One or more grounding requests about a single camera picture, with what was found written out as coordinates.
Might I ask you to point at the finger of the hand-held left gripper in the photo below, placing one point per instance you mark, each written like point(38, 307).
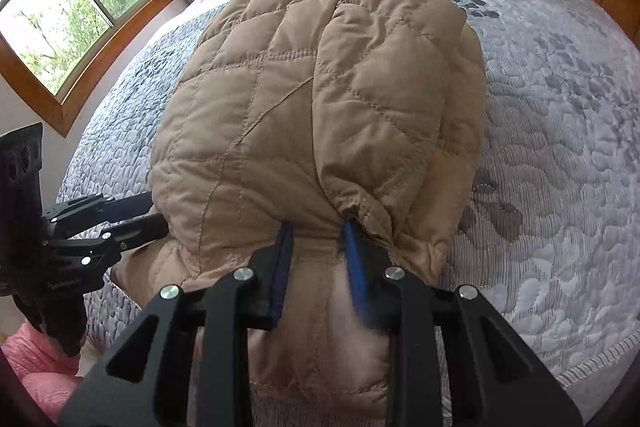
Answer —
point(115, 206)
point(135, 232)

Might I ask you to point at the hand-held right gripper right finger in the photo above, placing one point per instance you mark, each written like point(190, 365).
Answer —
point(354, 257)

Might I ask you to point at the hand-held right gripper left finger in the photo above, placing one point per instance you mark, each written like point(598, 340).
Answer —
point(282, 267)

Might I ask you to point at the tan quilted jacket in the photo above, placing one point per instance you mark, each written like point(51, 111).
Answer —
point(310, 107)

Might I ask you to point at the person's left forearm pink sleeve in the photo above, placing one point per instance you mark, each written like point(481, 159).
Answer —
point(35, 377)

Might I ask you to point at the person's left hand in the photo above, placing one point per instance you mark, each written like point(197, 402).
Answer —
point(60, 322)

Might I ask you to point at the grey floral quilted bedspread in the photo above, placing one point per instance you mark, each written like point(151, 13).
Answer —
point(550, 132)

